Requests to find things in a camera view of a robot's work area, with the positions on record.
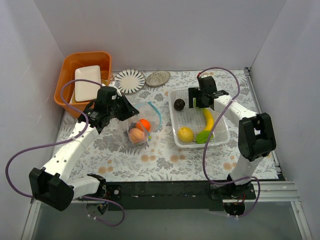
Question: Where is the speckled grey stone plate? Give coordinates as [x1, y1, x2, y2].
[145, 70, 171, 87]

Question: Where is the orange toy fruit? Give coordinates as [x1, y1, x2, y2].
[136, 118, 151, 132]

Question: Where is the black white striped plate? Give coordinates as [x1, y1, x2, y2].
[114, 69, 146, 94]

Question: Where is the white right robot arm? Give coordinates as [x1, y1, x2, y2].
[188, 76, 276, 199]

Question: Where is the wrinkled green fruit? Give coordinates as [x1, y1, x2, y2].
[193, 98, 197, 108]

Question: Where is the yellow toy lemon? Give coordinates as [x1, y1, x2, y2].
[177, 126, 194, 143]

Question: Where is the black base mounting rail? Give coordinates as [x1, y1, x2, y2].
[92, 180, 269, 212]

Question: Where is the yellow toy banana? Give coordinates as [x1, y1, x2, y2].
[202, 108, 215, 132]

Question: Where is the clear zip top bag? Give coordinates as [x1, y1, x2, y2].
[124, 101, 162, 146]

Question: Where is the white plastic perforated basket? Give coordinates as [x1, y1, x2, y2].
[168, 88, 231, 149]

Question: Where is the peach toy fruit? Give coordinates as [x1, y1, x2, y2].
[129, 128, 146, 144]

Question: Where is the green toy pepper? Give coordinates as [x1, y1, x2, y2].
[195, 130, 214, 144]

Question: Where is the white rectangular dish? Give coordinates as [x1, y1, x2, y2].
[74, 65, 102, 102]

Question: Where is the orange plastic tub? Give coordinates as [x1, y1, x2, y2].
[54, 51, 112, 119]

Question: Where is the dark purple toy mangosteen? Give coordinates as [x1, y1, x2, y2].
[173, 98, 186, 112]

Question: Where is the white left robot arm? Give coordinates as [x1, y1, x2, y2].
[29, 86, 139, 211]

